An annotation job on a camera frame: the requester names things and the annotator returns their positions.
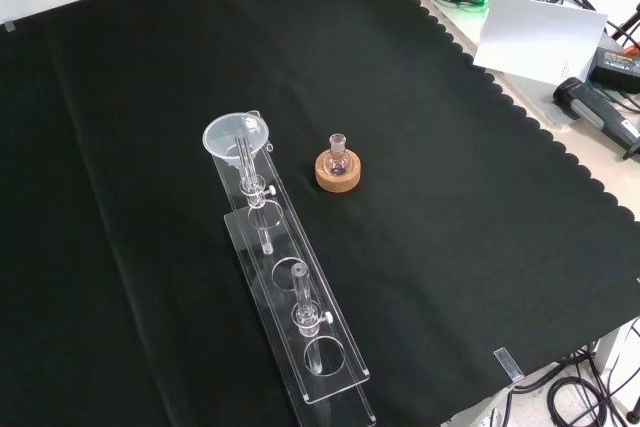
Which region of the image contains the clear plastic funnel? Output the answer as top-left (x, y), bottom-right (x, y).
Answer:
top-left (202, 109), bottom-right (272, 171)

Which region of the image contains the clear acrylic funnel stand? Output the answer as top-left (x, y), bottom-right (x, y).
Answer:
top-left (209, 109), bottom-right (377, 427)

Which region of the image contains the small round-bottom glass flask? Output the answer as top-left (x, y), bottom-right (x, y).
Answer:
top-left (322, 133), bottom-right (354, 178)

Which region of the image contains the black cloth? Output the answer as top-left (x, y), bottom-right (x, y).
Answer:
top-left (0, 0), bottom-right (640, 427)

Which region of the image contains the pale board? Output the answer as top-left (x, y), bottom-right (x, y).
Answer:
top-left (472, 0), bottom-right (610, 86)

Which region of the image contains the black grey handheld device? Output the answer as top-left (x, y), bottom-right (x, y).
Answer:
top-left (552, 76), bottom-right (640, 161)

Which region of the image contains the black power adapter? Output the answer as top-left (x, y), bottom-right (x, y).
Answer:
top-left (588, 45), bottom-right (640, 94)

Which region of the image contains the white bench leg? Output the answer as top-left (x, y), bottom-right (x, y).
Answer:
top-left (594, 319), bottom-right (640, 398)

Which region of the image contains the cork ring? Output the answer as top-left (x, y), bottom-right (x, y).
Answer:
top-left (314, 149), bottom-right (363, 194)

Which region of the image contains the black cable bundle under bench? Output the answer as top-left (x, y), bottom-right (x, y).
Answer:
top-left (499, 336), bottom-right (640, 427)

